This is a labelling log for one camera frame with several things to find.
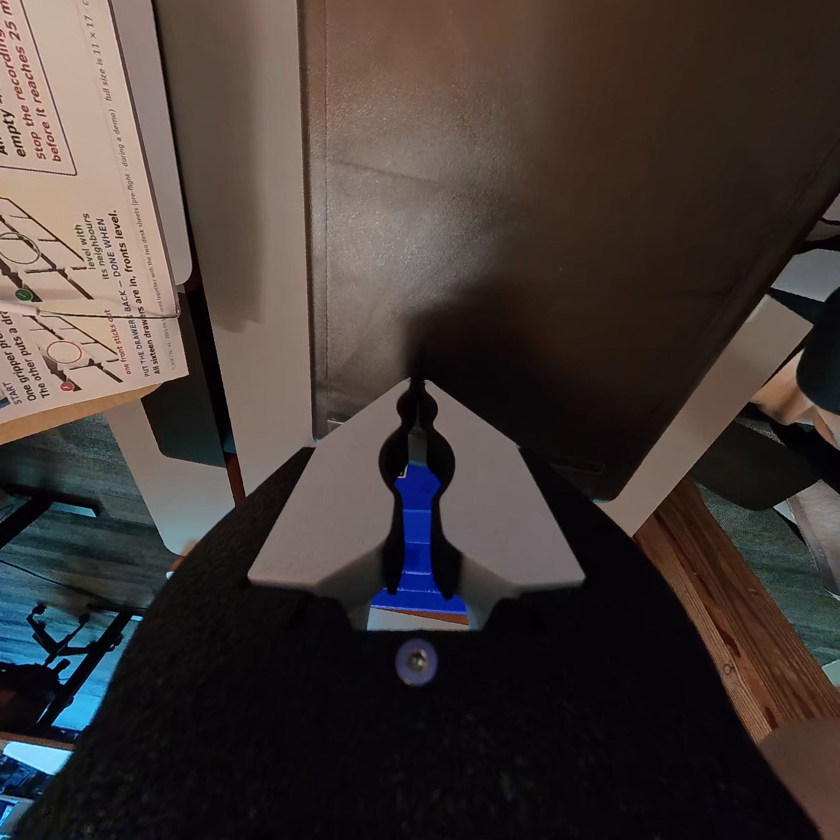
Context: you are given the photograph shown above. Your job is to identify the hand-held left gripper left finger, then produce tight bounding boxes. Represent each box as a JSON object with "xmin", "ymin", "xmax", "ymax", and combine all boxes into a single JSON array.
[{"xmin": 247, "ymin": 377, "xmax": 422, "ymax": 630}]

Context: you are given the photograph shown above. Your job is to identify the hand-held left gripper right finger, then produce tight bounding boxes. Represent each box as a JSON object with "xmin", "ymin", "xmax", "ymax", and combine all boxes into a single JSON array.
[{"xmin": 423, "ymin": 378, "xmax": 586, "ymax": 630}]

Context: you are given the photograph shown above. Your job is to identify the black drawer cabinet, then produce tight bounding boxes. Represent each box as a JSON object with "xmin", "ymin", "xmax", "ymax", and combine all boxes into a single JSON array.
[{"xmin": 295, "ymin": 0, "xmax": 840, "ymax": 504}]

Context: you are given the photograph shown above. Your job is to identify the person's left forearm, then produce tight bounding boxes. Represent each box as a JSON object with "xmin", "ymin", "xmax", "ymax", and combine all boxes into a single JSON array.
[{"xmin": 756, "ymin": 717, "xmax": 840, "ymax": 840}]

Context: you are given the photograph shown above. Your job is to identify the wooden desk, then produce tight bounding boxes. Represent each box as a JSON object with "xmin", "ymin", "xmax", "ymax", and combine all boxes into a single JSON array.
[{"xmin": 631, "ymin": 478, "xmax": 840, "ymax": 746}]

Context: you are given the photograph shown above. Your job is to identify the beige pants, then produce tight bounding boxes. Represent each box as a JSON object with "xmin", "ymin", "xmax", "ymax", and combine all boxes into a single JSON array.
[{"xmin": 751, "ymin": 348, "xmax": 840, "ymax": 454}]

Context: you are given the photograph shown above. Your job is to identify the black office chair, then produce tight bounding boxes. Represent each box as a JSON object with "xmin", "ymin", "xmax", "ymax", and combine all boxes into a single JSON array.
[{"xmin": 689, "ymin": 400, "xmax": 840, "ymax": 578}]

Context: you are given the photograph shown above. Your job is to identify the light wooden board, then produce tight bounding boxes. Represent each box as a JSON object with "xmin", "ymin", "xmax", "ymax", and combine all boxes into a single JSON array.
[{"xmin": 0, "ymin": 384, "xmax": 161, "ymax": 447}]

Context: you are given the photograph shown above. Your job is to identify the black chair base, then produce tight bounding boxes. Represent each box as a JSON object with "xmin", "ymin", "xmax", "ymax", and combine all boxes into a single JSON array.
[{"xmin": 0, "ymin": 600, "xmax": 147, "ymax": 731}]

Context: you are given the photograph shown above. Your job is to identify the printed instruction sheet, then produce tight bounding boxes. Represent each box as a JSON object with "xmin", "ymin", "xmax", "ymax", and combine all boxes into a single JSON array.
[{"xmin": 0, "ymin": 0, "xmax": 191, "ymax": 426}]

